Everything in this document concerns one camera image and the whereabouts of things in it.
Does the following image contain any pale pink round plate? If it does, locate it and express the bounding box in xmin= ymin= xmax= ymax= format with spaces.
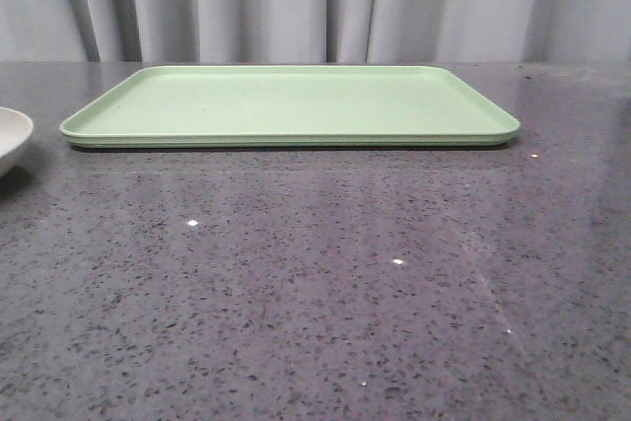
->
xmin=0 ymin=107 xmax=34 ymax=176

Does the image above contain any light green rectangular tray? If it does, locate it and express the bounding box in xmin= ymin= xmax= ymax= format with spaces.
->
xmin=60 ymin=65 xmax=521 ymax=148

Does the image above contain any grey pleated curtain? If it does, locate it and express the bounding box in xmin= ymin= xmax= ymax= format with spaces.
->
xmin=1 ymin=0 xmax=630 ymax=63

